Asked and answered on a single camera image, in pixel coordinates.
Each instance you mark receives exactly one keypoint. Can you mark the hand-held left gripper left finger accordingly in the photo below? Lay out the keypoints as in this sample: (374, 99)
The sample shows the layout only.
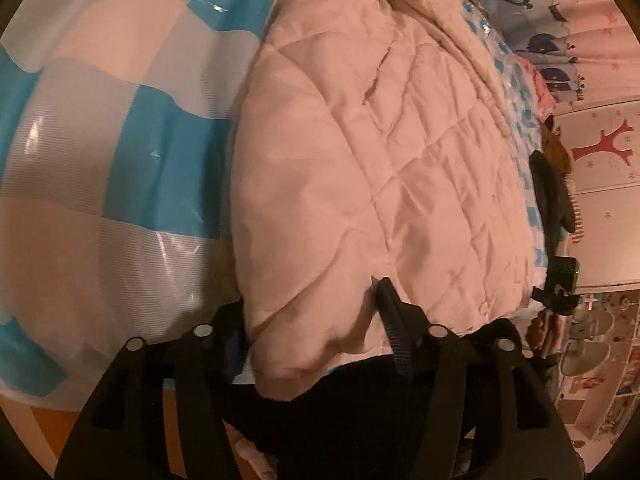
(234, 355)

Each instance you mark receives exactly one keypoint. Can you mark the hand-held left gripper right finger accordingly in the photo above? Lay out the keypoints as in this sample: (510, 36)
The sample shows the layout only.
(400, 340)

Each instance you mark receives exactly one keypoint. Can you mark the white quilted coat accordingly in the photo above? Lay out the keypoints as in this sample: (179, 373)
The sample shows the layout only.
(375, 160)

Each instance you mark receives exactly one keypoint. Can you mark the black garment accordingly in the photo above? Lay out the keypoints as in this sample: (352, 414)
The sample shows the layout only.
(550, 190)

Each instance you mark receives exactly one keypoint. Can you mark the wardrobe with tree decal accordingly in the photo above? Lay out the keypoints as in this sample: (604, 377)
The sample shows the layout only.
(605, 200)

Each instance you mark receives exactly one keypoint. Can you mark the person's black clothing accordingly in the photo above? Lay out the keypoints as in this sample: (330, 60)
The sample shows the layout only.
(340, 410)

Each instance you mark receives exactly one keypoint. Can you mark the cluttered shelf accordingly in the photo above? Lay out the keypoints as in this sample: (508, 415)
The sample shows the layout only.
(605, 385)

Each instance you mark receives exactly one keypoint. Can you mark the brown plush toy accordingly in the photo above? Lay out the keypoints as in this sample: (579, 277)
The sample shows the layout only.
(557, 150)

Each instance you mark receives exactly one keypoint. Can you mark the pink cloth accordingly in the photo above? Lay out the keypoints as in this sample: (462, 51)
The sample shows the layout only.
(537, 80)

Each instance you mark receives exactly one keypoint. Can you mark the blue checkered bed cover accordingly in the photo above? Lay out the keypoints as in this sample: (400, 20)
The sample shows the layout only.
(150, 160)

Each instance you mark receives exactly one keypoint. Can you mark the whale print curtain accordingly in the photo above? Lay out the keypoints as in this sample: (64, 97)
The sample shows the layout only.
(550, 20)

